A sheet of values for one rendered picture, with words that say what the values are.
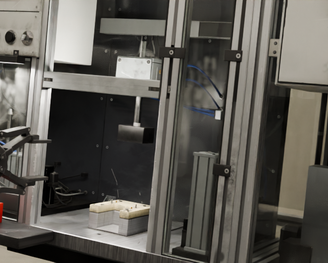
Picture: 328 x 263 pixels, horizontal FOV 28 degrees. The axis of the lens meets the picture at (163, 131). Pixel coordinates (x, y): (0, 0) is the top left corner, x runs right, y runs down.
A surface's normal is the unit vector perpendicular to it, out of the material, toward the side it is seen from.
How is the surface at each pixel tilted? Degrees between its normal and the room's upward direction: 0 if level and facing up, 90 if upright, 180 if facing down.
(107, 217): 90
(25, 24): 90
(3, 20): 90
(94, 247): 90
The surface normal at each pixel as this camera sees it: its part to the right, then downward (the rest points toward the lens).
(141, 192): -0.48, 0.00
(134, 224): 0.87, 0.11
